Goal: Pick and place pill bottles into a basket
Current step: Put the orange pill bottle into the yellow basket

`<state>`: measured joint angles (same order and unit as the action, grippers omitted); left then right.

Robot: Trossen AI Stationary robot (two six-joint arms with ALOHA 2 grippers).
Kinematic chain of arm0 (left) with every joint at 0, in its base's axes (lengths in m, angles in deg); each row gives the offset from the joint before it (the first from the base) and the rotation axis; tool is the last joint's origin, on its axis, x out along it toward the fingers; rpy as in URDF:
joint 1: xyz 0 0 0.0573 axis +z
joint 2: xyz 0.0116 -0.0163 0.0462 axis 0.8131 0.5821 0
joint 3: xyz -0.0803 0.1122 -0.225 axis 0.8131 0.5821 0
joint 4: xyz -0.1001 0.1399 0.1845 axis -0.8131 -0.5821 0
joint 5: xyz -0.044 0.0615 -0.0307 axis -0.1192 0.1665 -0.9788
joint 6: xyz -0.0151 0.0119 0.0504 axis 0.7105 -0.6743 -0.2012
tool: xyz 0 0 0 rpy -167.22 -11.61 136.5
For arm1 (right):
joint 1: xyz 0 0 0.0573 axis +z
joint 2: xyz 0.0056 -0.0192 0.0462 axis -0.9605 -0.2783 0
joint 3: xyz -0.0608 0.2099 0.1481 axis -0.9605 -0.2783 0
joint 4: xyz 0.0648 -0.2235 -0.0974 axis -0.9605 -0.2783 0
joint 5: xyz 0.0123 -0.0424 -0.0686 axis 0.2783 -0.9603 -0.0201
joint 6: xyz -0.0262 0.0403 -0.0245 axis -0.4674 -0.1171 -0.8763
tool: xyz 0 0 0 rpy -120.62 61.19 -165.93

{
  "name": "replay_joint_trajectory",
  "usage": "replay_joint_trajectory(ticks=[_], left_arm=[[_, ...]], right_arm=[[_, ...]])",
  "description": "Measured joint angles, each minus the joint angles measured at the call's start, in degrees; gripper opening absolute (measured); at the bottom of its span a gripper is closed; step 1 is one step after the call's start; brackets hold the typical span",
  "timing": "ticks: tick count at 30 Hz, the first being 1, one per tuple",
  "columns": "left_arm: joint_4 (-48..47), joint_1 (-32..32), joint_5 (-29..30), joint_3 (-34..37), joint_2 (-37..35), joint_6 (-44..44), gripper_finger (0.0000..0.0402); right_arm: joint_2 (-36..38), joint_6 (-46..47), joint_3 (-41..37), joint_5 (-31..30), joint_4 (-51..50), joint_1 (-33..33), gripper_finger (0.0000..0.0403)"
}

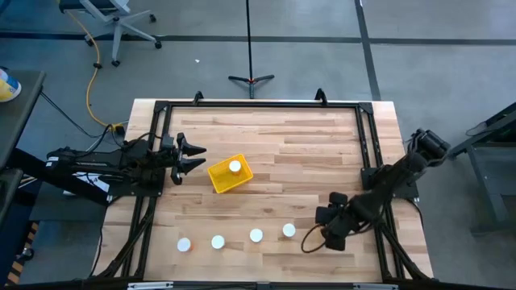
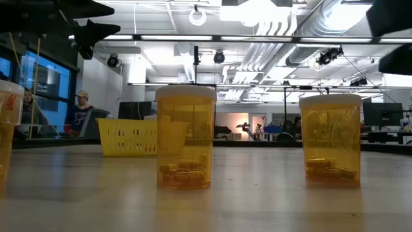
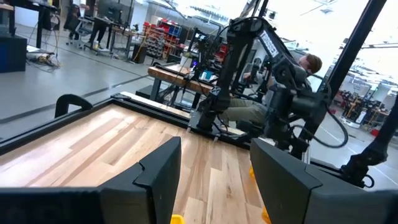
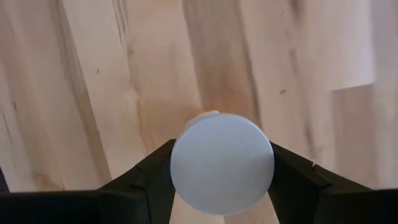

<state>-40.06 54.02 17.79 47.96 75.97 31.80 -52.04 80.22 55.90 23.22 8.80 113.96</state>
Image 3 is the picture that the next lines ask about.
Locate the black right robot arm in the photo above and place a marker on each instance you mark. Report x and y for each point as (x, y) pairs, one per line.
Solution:
(236, 62)

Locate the wooden workbench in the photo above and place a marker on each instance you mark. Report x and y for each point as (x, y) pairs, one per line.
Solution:
(168, 76)

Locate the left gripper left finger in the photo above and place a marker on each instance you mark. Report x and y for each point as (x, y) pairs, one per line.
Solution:
(149, 186)

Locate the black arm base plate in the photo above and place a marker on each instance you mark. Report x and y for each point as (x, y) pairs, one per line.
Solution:
(199, 127)

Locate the person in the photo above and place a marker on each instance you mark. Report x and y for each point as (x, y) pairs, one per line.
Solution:
(312, 63)

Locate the black computer monitor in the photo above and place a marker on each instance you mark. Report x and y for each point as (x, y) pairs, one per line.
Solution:
(112, 11)

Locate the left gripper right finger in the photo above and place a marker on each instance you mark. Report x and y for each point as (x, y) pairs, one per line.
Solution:
(289, 186)

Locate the dark blue cabinet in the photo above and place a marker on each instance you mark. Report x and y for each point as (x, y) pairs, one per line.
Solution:
(12, 53)

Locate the yellow plastic basket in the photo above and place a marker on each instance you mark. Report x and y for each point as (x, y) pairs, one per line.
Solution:
(177, 220)

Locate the black aluminium rig frame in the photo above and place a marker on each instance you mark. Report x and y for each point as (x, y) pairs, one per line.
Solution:
(354, 46)

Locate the red parts bin shelving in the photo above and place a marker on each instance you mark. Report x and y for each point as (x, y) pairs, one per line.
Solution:
(161, 37)

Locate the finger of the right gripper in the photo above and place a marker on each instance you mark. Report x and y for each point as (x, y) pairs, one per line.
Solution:
(283, 143)
(300, 147)

